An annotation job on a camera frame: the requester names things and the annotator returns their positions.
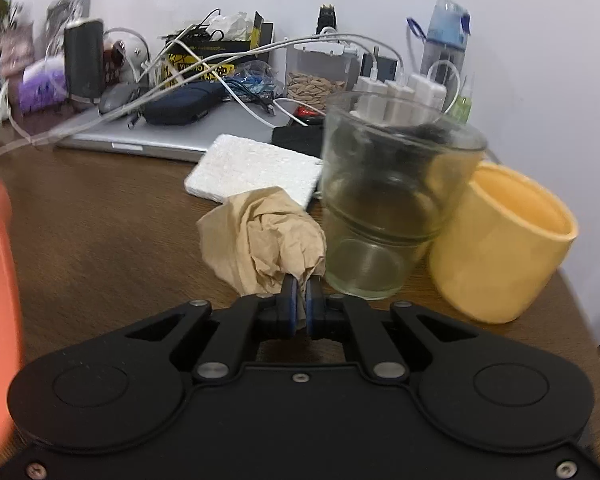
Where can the small red packet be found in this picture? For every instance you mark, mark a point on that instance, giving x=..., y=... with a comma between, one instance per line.
x=310, y=111

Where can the clear bag with blue item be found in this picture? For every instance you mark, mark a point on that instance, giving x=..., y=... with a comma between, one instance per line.
x=255, y=80

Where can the dark blue pouch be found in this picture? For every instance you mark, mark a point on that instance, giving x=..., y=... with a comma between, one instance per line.
x=180, y=105

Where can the small black device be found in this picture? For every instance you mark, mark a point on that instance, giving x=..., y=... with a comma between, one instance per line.
x=326, y=20

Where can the clear glass cup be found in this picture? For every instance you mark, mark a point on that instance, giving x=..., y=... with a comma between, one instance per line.
x=375, y=260

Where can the small green bottle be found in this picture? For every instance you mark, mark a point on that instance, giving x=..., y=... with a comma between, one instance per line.
x=464, y=105

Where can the blue water bottle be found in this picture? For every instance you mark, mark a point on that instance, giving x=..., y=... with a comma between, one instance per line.
x=447, y=35

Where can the yellow ceramic cup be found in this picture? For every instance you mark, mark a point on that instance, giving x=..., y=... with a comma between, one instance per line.
x=480, y=270

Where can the clear container with seeds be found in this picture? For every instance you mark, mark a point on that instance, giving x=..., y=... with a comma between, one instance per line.
x=310, y=87

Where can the white sponge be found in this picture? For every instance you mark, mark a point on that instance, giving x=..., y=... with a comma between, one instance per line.
x=250, y=165

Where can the black and yellow box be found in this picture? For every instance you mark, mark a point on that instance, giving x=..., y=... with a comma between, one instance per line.
x=200, y=52

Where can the purple tissue pack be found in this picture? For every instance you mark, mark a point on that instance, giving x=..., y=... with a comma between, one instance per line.
x=42, y=85

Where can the brown dotted box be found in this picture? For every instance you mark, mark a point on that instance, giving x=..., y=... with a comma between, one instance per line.
x=112, y=62

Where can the beige cloth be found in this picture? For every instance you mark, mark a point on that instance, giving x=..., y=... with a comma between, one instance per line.
x=260, y=240

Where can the silver foil packet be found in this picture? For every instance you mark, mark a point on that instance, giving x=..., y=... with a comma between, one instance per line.
x=67, y=7

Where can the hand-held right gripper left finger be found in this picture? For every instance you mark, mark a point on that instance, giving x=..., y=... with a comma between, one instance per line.
x=290, y=305

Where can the silver laptop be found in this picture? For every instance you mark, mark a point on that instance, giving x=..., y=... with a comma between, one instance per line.
x=155, y=135

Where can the white round gadget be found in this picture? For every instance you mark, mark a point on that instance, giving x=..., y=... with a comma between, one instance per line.
x=137, y=62

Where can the white charger plug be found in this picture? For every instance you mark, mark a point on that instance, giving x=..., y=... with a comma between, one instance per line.
x=367, y=87
x=427, y=87
x=397, y=90

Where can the black cylindrical speaker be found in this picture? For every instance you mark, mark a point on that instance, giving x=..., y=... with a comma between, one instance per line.
x=82, y=60

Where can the white crumpled tissue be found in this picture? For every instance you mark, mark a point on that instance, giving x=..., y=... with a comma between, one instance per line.
x=230, y=25

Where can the grey computer mouse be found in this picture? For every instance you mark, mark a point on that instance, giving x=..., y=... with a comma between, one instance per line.
x=115, y=99

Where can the black adapter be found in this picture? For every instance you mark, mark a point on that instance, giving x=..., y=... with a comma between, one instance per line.
x=380, y=66

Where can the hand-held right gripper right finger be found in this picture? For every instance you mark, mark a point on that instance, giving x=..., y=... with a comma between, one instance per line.
x=311, y=305

